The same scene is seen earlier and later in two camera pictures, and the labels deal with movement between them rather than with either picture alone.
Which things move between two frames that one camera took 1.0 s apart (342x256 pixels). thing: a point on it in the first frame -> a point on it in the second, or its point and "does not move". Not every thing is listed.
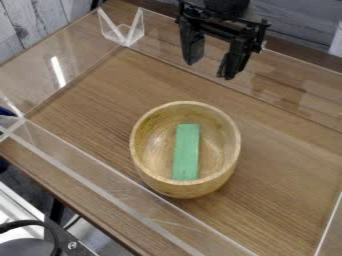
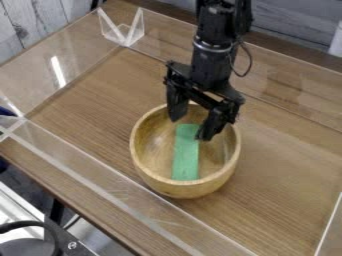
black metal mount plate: [72, 247] does not move
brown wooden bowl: [151, 145] does not move
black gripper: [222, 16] -> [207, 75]
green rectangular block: [186, 162] does not move
